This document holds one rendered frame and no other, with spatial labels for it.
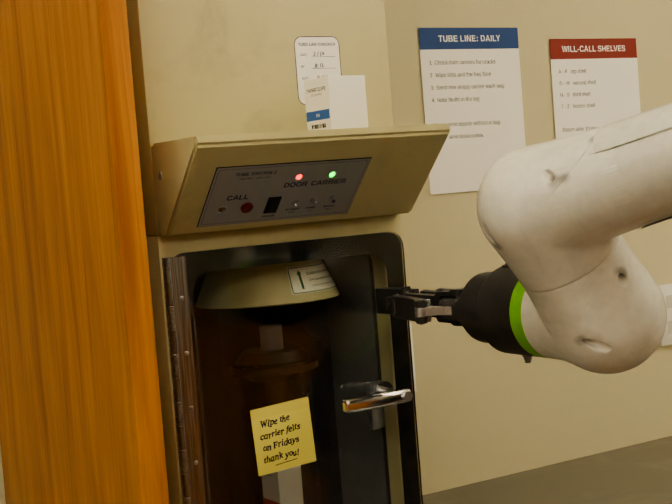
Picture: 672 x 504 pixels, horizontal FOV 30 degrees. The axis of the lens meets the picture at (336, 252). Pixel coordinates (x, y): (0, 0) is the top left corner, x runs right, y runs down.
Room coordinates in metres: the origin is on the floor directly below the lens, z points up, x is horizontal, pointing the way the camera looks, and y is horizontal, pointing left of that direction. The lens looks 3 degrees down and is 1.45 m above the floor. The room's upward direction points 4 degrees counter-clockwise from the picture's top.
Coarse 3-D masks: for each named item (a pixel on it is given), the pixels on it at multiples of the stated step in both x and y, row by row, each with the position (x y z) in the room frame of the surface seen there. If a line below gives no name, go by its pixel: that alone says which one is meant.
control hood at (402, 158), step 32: (352, 128) 1.36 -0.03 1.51; (384, 128) 1.38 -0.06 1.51; (416, 128) 1.40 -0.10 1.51; (448, 128) 1.42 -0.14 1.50; (160, 160) 1.34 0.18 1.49; (192, 160) 1.28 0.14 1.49; (224, 160) 1.29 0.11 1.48; (256, 160) 1.32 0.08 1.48; (288, 160) 1.34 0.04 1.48; (320, 160) 1.36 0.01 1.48; (384, 160) 1.41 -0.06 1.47; (416, 160) 1.43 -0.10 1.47; (160, 192) 1.34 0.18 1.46; (192, 192) 1.31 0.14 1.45; (384, 192) 1.45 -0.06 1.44; (416, 192) 1.48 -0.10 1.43; (160, 224) 1.35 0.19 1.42; (192, 224) 1.34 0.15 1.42; (256, 224) 1.39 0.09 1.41
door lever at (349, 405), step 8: (384, 384) 1.48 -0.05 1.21; (376, 392) 1.48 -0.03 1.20; (384, 392) 1.43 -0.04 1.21; (392, 392) 1.44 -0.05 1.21; (400, 392) 1.44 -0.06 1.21; (408, 392) 1.44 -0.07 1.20; (344, 400) 1.41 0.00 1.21; (352, 400) 1.41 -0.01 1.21; (360, 400) 1.41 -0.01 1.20; (368, 400) 1.42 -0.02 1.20; (376, 400) 1.42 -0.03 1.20; (384, 400) 1.43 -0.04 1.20; (392, 400) 1.43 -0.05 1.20; (400, 400) 1.44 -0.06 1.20; (408, 400) 1.44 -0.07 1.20; (344, 408) 1.41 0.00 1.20; (352, 408) 1.41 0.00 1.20; (360, 408) 1.41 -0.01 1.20; (368, 408) 1.42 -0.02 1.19
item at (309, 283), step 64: (192, 256) 1.37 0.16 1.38; (256, 256) 1.41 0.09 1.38; (320, 256) 1.45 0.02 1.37; (384, 256) 1.49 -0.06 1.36; (192, 320) 1.36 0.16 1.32; (256, 320) 1.40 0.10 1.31; (320, 320) 1.45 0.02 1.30; (384, 320) 1.49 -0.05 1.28; (256, 384) 1.40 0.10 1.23; (320, 384) 1.44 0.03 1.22; (320, 448) 1.44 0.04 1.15; (384, 448) 1.48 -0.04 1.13
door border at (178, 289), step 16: (176, 272) 1.36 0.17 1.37; (176, 288) 1.36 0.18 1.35; (176, 304) 1.35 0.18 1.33; (176, 320) 1.35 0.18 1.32; (176, 336) 1.35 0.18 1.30; (176, 352) 1.35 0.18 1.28; (192, 352) 1.36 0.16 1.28; (192, 368) 1.36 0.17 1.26; (176, 384) 1.35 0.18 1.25; (192, 384) 1.36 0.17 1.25; (176, 400) 1.35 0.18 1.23; (192, 400) 1.36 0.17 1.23; (192, 416) 1.36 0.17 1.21; (192, 432) 1.36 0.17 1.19; (192, 448) 1.36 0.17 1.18; (192, 464) 1.36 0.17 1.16; (192, 480) 1.35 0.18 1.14; (192, 496) 1.35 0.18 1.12
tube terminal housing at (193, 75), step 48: (144, 0) 1.36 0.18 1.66; (192, 0) 1.39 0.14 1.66; (240, 0) 1.42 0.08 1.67; (288, 0) 1.46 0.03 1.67; (336, 0) 1.49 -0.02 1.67; (144, 48) 1.36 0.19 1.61; (192, 48) 1.39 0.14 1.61; (240, 48) 1.42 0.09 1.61; (288, 48) 1.45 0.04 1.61; (384, 48) 1.52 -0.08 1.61; (144, 96) 1.36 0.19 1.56; (192, 96) 1.39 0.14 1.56; (240, 96) 1.42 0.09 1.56; (288, 96) 1.45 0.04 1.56; (384, 96) 1.52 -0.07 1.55; (144, 144) 1.37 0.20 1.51; (144, 192) 1.38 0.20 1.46; (192, 240) 1.38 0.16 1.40; (240, 240) 1.41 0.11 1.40; (288, 240) 1.44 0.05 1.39
